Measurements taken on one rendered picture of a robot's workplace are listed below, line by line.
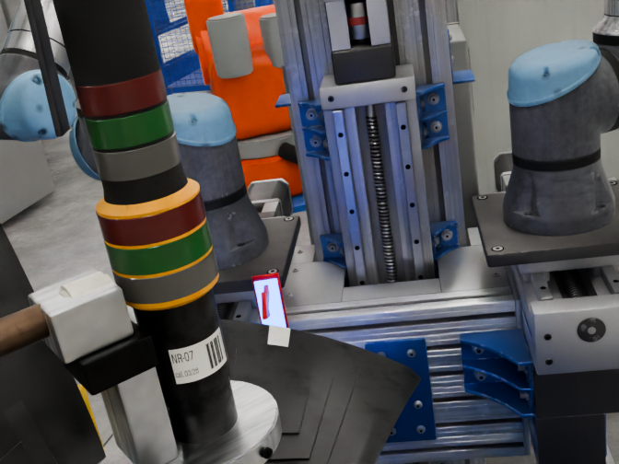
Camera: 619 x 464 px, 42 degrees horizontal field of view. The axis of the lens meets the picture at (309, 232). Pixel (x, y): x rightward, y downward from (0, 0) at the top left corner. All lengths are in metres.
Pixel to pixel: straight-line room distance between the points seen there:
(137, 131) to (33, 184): 4.93
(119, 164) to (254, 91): 3.95
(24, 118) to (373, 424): 0.52
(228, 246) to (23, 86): 0.38
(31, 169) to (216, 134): 4.16
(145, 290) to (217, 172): 0.79
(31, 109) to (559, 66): 0.63
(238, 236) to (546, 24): 1.28
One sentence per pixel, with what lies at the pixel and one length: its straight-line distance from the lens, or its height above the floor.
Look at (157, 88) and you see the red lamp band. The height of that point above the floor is 1.44.
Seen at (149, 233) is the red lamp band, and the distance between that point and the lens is 0.32.
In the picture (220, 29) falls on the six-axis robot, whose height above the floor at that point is 0.98.
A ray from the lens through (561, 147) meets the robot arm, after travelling 1.09.
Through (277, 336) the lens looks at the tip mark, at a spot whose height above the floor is 1.19.
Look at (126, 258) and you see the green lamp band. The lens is 0.33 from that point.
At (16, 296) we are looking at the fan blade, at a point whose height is 1.35.
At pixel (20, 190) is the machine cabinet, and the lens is 5.14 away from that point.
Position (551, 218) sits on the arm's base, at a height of 1.06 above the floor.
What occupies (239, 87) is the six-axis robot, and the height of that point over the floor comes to 0.66.
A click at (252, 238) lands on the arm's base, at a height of 1.07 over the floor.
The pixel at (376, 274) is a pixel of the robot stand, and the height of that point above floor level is 0.94.
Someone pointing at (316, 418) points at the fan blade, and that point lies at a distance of 0.54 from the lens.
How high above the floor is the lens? 1.50
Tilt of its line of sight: 22 degrees down
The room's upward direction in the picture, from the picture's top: 10 degrees counter-clockwise
